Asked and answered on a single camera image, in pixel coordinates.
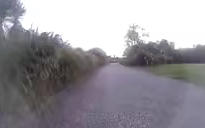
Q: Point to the tall flax bushes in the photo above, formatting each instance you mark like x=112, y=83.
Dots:
x=36, y=66

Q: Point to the grey gravel road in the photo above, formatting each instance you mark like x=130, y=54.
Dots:
x=123, y=96

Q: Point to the clump of bushes and trees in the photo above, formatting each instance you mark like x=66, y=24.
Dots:
x=146, y=53

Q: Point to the tall palm-like tree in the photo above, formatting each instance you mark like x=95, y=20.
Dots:
x=5, y=16

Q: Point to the mown grass field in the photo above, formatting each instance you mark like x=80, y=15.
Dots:
x=186, y=71

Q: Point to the dark hedge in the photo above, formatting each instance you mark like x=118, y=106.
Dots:
x=196, y=55

